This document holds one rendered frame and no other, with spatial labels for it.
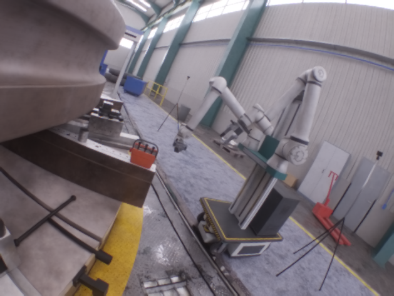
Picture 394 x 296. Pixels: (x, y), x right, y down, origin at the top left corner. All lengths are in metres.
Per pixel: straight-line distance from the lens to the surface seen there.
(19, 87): 0.99
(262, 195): 1.84
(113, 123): 2.41
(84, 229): 1.36
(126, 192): 1.56
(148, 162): 1.41
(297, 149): 1.35
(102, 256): 1.17
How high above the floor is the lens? 1.32
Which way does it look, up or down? 14 degrees down
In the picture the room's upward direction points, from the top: 24 degrees clockwise
